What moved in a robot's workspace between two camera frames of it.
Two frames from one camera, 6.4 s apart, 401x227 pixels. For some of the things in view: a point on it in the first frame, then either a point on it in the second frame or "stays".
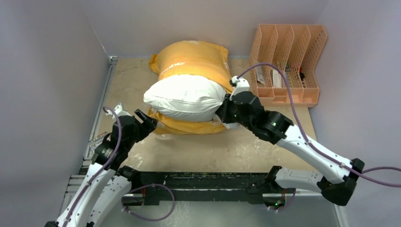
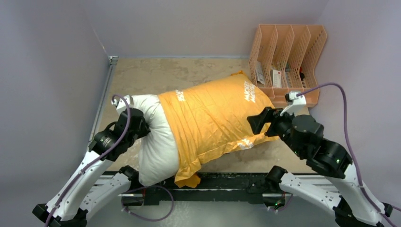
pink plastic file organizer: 294,48 stays
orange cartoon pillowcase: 194,58 -> 210,118
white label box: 277,79 stays
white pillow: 187,97 -> 159,152
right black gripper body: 231,114 -> 282,131
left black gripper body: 139,135 stays
